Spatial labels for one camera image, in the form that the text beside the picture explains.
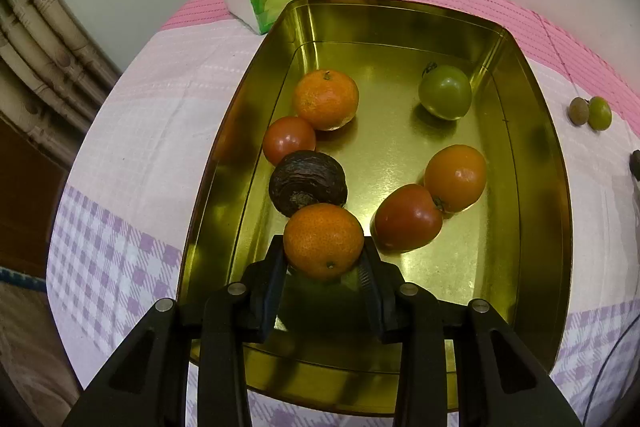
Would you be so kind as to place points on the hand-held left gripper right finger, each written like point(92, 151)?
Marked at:
point(377, 297)

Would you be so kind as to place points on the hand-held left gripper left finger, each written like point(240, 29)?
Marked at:
point(270, 287)

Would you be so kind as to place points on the orange tangerine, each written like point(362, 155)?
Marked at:
point(326, 99)
point(323, 239)

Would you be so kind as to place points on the large red tomato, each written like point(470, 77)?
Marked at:
point(407, 222)

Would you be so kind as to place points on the dark wrinkled passion fruit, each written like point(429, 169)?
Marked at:
point(307, 182)

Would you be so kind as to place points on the orange tomato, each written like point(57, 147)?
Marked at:
point(455, 177)

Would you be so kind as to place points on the small red tomato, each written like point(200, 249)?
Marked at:
point(287, 141)

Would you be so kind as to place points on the red and gold tin box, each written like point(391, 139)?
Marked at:
point(390, 147)

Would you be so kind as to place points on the green tomato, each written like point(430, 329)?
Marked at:
point(445, 92)

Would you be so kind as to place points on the pink and purple checked tablecloth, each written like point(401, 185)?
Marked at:
point(150, 132)

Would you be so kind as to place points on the small brown round fruit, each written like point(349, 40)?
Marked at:
point(578, 111)

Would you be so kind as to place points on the small green round fruit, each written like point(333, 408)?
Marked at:
point(600, 113)

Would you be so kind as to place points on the dark purple round fruit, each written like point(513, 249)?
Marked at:
point(635, 164)

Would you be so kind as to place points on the bamboo furniture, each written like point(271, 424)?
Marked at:
point(45, 72)

